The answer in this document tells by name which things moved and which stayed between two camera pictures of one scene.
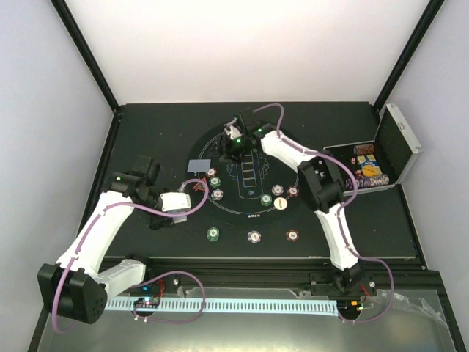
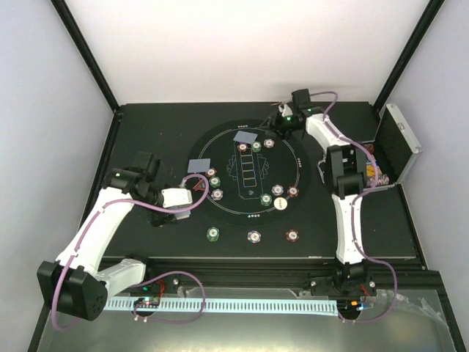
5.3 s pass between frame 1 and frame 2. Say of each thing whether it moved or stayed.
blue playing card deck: stayed
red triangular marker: stayed
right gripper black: moved
